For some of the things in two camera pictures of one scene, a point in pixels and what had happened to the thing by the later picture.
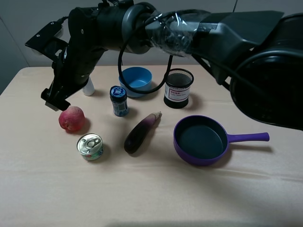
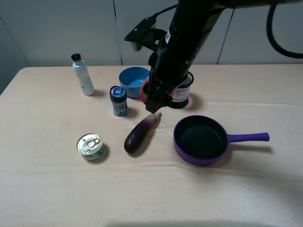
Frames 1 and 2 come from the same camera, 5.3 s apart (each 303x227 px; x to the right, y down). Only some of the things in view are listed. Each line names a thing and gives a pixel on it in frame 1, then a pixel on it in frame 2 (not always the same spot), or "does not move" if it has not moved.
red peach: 72,118 → 143,95
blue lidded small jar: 118,96 does not move
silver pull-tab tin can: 90,146 does not move
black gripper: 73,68 → 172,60
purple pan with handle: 203,140 does not move
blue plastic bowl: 138,77 does not move
